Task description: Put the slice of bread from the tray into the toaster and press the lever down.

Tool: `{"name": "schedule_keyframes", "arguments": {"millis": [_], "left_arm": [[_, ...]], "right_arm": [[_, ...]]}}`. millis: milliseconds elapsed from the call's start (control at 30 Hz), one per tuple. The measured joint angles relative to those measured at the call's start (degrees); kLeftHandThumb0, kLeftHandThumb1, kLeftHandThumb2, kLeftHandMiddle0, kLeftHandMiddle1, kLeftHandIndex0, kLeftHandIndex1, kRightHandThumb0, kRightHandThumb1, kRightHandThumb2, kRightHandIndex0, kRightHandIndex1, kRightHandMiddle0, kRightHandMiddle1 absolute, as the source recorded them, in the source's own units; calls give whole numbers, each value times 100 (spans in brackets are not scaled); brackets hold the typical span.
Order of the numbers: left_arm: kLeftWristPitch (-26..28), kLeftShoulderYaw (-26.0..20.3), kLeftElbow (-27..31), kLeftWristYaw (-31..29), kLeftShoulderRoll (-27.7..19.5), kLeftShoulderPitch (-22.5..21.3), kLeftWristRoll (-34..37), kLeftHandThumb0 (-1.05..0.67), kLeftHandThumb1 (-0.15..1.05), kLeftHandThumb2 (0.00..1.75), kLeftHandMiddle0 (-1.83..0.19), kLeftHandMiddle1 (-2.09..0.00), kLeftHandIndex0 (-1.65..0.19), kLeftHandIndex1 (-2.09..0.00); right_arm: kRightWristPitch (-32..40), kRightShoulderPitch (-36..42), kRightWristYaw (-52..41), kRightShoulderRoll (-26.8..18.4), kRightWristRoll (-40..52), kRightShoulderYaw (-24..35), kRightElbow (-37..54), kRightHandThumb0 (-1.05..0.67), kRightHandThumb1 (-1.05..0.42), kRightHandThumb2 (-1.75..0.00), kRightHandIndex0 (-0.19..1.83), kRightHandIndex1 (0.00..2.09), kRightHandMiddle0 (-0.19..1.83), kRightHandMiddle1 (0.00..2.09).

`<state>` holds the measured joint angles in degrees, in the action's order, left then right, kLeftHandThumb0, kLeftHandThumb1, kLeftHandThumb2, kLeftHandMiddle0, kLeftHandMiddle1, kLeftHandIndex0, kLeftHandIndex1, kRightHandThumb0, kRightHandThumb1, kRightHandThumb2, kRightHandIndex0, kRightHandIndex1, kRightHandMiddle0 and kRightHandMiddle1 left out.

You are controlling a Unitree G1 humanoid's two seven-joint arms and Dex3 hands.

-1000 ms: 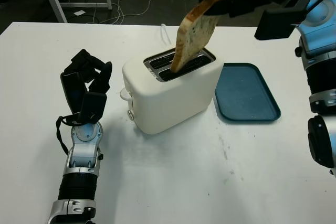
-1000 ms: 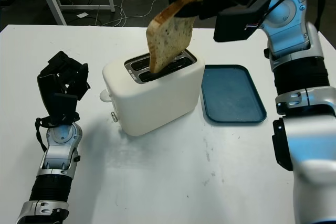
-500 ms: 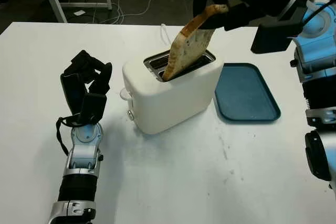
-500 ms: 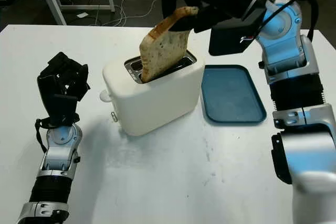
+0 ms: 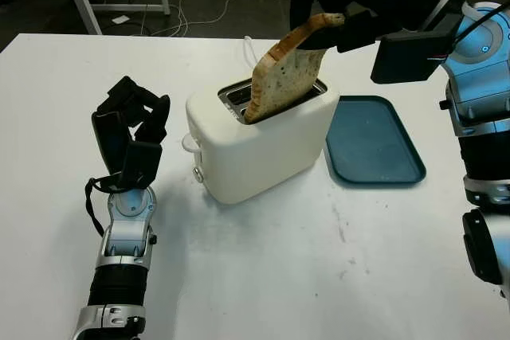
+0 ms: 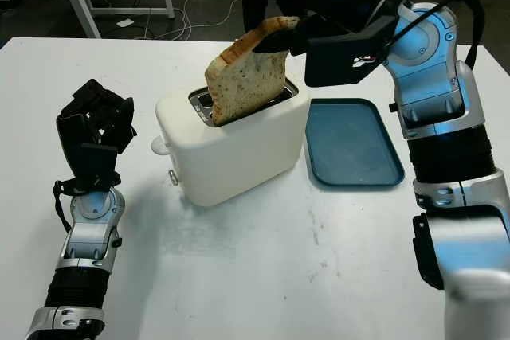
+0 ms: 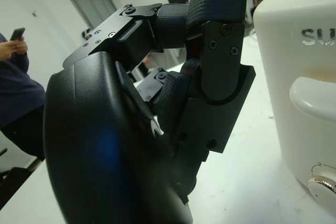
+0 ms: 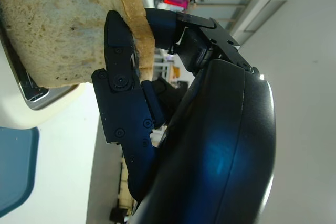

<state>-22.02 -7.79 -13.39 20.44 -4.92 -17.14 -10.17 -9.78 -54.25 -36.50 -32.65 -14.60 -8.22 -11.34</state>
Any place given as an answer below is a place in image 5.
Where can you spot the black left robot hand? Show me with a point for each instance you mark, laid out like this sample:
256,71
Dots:
108,137

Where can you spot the blue plastic tray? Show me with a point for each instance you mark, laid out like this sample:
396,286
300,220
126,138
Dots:
370,145

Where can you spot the white two-slot toaster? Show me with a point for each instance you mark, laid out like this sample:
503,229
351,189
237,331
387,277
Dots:
263,157

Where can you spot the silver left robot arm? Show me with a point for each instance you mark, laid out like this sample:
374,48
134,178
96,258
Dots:
119,244

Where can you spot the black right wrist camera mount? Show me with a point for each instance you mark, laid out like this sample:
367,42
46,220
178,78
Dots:
410,57

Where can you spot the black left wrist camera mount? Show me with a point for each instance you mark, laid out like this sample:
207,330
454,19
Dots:
140,165

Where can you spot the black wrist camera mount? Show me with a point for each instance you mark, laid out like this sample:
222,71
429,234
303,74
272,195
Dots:
410,57
140,165

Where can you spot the brown bread slice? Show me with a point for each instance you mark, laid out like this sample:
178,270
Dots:
283,77

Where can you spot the white paper sheet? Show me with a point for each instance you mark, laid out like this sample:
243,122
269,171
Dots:
120,19

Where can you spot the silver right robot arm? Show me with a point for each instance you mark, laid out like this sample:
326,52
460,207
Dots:
482,125

